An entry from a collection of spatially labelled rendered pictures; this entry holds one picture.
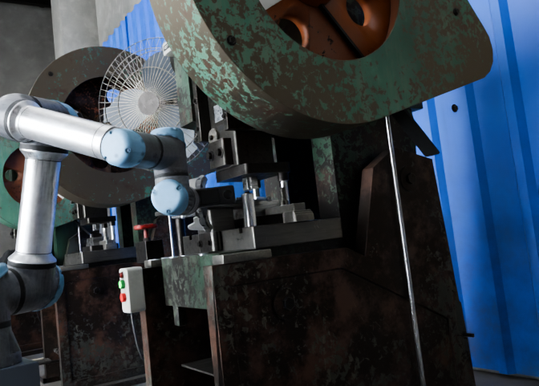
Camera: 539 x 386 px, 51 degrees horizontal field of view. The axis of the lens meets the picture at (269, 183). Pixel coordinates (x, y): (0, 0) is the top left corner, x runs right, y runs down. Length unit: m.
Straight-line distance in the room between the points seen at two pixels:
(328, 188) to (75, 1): 5.89
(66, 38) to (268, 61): 5.90
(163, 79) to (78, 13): 4.84
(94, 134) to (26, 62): 7.48
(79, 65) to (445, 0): 1.90
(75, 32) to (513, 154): 5.65
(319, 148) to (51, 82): 1.64
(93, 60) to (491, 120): 1.92
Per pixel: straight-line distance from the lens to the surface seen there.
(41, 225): 1.53
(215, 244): 1.63
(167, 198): 1.23
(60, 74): 3.04
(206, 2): 1.28
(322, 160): 1.75
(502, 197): 2.48
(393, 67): 1.56
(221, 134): 1.75
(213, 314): 1.40
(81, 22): 7.24
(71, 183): 2.92
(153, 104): 2.49
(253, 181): 1.74
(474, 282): 2.61
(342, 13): 1.60
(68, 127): 1.27
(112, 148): 1.16
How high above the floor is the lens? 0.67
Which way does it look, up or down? 5 degrees up
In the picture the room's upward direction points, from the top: 7 degrees counter-clockwise
